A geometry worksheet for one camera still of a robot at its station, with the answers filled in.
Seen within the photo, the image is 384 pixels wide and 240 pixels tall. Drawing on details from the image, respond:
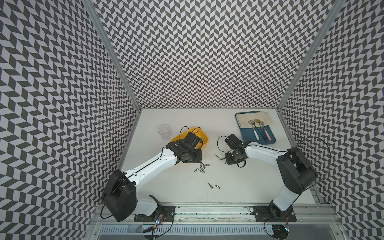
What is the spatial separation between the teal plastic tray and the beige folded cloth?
0.02 metres

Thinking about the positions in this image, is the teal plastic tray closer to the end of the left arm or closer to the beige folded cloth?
the beige folded cloth

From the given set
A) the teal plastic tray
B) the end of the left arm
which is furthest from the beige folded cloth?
the end of the left arm

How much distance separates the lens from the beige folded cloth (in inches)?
43.1

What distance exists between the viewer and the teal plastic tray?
103 centimetres
